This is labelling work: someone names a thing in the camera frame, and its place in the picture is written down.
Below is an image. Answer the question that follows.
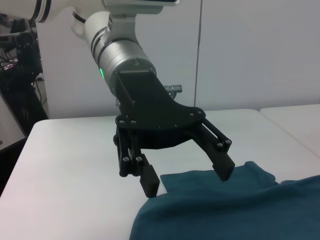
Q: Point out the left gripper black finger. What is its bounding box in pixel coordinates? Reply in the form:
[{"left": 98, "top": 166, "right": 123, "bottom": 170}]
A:
[{"left": 186, "top": 118, "right": 236, "bottom": 182}]

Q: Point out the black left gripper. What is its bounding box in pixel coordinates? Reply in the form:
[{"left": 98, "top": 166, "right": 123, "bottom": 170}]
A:
[{"left": 113, "top": 69, "right": 207, "bottom": 200}]

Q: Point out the teal T-shirt white print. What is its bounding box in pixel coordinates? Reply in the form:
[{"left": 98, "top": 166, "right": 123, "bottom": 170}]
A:
[{"left": 129, "top": 161, "right": 320, "bottom": 240}]

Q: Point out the short silver connector plug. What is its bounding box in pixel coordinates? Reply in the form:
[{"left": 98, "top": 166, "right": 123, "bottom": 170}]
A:
[{"left": 163, "top": 84, "right": 183, "bottom": 97}]

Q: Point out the white board panel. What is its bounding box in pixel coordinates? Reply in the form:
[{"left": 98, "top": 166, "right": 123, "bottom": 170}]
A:
[{"left": 0, "top": 94, "right": 27, "bottom": 151}]

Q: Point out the black equipment stand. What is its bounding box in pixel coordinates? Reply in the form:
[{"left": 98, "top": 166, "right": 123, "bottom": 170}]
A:
[{"left": 0, "top": 18, "right": 50, "bottom": 141}]

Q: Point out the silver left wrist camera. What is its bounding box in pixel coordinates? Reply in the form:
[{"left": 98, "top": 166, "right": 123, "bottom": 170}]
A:
[{"left": 101, "top": 0, "right": 181, "bottom": 43}]

